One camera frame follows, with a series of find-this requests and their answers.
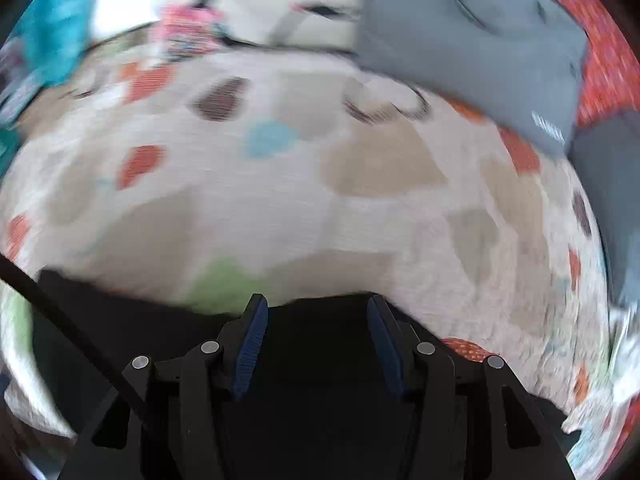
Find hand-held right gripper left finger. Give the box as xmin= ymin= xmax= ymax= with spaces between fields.
xmin=59 ymin=293 xmax=271 ymax=480

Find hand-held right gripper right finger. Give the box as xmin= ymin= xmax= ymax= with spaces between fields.
xmin=366 ymin=294 xmax=576 ymax=480

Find black pants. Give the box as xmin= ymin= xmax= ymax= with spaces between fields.
xmin=30 ymin=269 xmax=453 ymax=480

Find heart patterned quilt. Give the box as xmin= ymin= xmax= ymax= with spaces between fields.
xmin=0 ymin=45 xmax=621 ymax=480

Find flat grey laptop bag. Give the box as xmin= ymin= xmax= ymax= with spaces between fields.
xmin=352 ymin=0 xmax=589 ymax=159

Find printed figure pillow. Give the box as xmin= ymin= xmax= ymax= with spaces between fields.
xmin=160 ymin=0 xmax=371 ymax=54

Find white pillow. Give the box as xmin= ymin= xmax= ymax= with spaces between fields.
xmin=94 ymin=0 xmax=172 ymax=42

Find red floral cloth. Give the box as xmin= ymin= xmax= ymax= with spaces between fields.
xmin=500 ymin=0 xmax=637 ymax=131

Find teal star cloth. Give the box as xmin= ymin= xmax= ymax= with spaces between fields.
xmin=20 ymin=0 xmax=112 ymax=87

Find black cable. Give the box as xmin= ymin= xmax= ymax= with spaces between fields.
xmin=0 ymin=254 xmax=147 ymax=413

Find bulky grey handle bag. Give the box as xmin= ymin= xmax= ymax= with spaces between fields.
xmin=570 ymin=110 xmax=640 ymax=311

